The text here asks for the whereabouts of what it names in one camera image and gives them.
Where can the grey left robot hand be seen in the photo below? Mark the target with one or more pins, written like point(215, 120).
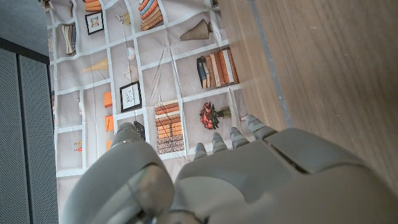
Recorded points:
point(248, 186)

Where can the printed bookshelf backdrop cloth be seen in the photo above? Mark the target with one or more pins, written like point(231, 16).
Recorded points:
point(155, 77)

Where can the grey perforated panel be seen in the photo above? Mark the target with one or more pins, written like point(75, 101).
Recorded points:
point(18, 140)

